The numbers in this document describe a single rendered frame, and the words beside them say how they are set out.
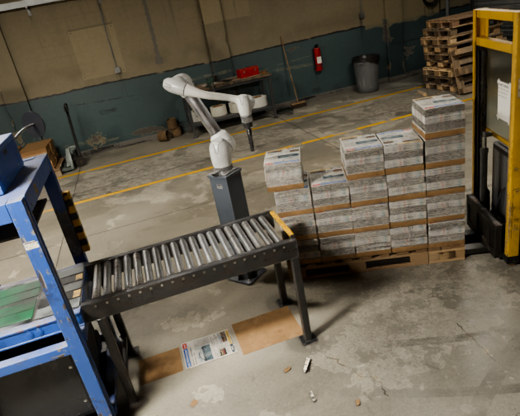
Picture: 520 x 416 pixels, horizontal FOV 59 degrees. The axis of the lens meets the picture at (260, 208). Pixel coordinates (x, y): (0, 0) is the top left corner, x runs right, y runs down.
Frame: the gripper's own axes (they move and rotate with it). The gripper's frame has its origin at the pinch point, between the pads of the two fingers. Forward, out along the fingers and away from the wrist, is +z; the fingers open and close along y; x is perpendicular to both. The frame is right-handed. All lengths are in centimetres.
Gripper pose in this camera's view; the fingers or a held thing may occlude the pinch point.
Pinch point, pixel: (252, 147)
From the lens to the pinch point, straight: 370.7
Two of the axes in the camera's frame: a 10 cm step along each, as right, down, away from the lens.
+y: 0.5, -4.1, 9.1
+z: 1.8, 9.0, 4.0
